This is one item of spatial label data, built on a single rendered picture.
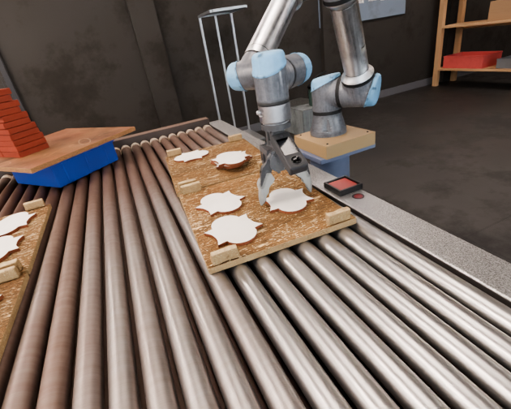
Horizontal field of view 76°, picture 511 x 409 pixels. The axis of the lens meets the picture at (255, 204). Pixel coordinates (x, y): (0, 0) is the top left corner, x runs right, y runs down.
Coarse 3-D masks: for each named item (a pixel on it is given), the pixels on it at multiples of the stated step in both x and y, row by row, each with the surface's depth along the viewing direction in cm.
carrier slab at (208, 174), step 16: (224, 144) 140; (240, 144) 136; (208, 160) 124; (256, 160) 117; (176, 176) 114; (192, 176) 112; (208, 176) 110; (224, 176) 108; (240, 176) 106; (176, 192) 102
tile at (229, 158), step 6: (222, 156) 116; (228, 156) 115; (234, 156) 114; (240, 156) 113; (246, 156) 112; (216, 162) 113; (222, 162) 110; (228, 162) 109; (234, 162) 108; (240, 162) 108
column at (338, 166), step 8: (304, 152) 136; (352, 152) 130; (312, 160) 131; (320, 160) 125; (328, 160) 127; (336, 160) 135; (344, 160) 137; (320, 168) 139; (328, 168) 137; (336, 168) 137; (344, 168) 138; (336, 176) 138
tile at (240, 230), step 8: (232, 216) 81; (240, 216) 80; (216, 224) 79; (224, 224) 78; (232, 224) 78; (240, 224) 77; (248, 224) 76; (256, 224) 76; (208, 232) 76; (216, 232) 75; (224, 232) 75; (232, 232) 74; (240, 232) 74; (248, 232) 73; (256, 232) 73; (224, 240) 72; (232, 240) 71; (240, 240) 71; (248, 240) 71
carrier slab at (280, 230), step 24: (192, 192) 100; (216, 192) 97; (240, 192) 94; (312, 192) 88; (192, 216) 86; (216, 216) 84; (264, 216) 80; (288, 216) 79; (312, 216) 77; (216, 240) 74; (264, 240) 71; (288, 240) 70
